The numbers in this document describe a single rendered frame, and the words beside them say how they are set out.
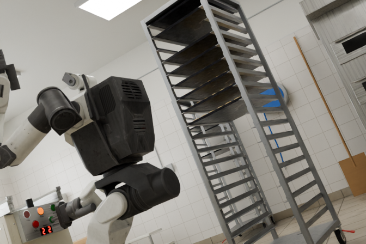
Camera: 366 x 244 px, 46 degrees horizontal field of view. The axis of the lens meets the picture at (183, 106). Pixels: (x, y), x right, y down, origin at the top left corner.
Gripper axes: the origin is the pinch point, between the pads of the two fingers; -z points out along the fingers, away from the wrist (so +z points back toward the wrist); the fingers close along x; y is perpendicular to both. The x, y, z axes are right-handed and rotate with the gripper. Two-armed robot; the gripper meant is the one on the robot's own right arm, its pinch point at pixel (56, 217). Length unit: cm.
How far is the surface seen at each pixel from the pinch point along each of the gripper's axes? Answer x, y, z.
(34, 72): -225, 271, -235
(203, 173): 3, 90, 35
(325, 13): -108, 302, 126
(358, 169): 50, 372, 78
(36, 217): -3.1, -8.3, -3.6
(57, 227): 4.2, 1.8, -3.6
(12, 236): 1.7, -20.4, -6.8
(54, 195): -11.4, 8.1, -5.3
